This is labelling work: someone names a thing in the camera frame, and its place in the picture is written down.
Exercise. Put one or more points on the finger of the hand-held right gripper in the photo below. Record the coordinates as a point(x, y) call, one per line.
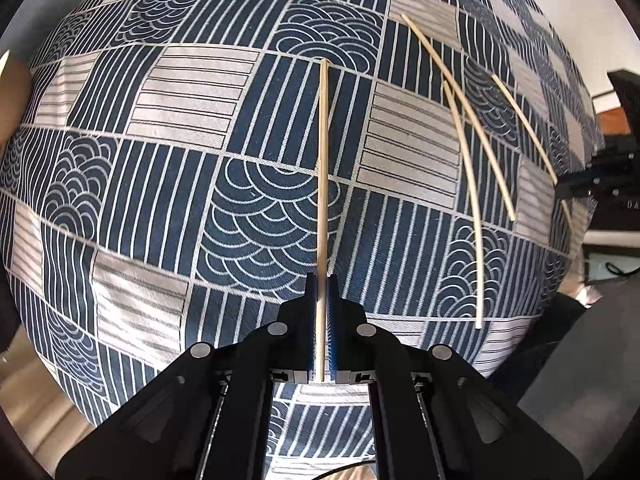
point(575, 186)

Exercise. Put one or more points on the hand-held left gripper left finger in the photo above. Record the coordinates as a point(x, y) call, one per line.
point(312, 320)

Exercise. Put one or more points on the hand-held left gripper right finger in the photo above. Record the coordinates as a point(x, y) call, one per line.
point(333, 320)

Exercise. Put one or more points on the group of wooden chopsticks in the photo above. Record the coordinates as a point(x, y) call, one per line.
point(479, 310)

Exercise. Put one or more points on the single wooden chopstick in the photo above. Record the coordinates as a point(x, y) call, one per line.
point(323, 160)

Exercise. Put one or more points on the blue white patterned tablecloth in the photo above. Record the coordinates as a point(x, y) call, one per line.
point(150, 160)

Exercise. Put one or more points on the beige ceramic mug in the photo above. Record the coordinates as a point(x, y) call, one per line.
point(12, 105)

